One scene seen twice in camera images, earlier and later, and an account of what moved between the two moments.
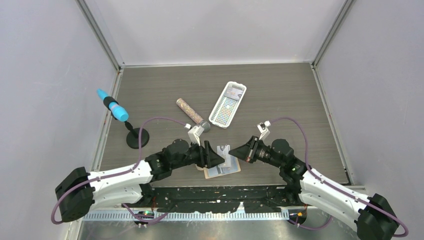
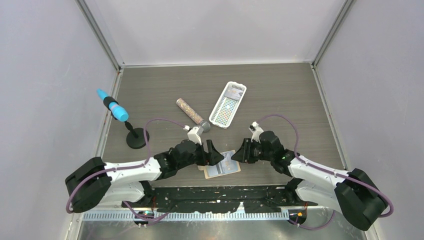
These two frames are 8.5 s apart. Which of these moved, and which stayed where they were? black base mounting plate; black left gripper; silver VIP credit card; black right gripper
Moved: silver VIP credit card
Stayed: black right gripper; black base mounting plate; black left gripper
